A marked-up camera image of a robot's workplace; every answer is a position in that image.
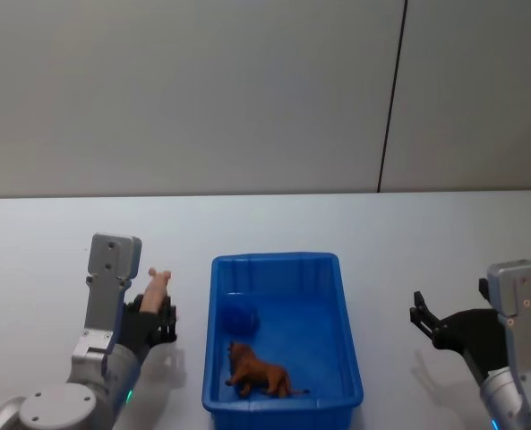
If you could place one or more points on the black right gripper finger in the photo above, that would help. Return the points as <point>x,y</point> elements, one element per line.
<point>424,307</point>
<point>426,329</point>

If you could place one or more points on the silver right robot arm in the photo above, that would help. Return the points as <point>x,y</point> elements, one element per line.
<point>516,291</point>

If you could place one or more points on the blue plastic bin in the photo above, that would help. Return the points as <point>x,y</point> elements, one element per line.
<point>292,304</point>

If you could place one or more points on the blue ball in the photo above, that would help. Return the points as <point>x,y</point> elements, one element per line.
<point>240,318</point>

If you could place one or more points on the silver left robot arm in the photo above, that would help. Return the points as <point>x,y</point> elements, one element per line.
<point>104,286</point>

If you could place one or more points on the pink toy pig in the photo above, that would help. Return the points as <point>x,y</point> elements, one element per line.
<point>155,291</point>

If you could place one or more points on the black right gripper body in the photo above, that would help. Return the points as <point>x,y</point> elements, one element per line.
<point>475,336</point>

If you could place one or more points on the brown toy lion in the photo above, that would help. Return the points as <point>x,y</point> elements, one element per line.
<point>258,372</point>

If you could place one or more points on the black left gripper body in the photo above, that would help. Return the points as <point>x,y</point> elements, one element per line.
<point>139,331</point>

